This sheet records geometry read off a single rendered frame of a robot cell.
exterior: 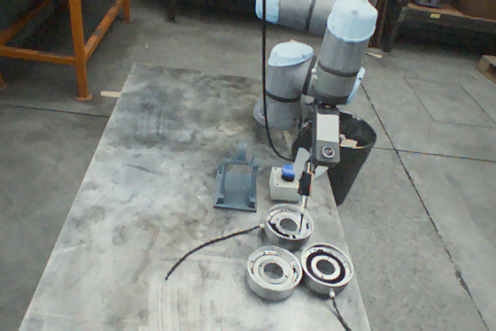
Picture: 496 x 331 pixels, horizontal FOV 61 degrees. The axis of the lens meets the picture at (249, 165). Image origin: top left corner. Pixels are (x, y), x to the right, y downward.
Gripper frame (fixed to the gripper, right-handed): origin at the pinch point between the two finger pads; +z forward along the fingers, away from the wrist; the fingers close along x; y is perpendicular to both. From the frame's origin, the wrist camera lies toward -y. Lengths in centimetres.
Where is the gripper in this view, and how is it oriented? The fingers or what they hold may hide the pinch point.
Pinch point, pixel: (306, 178)
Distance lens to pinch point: 88.5
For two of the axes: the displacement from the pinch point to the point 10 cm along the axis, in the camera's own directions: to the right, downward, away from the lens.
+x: -9.9, -1.3, -0.9
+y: 0.1, -6.2, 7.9
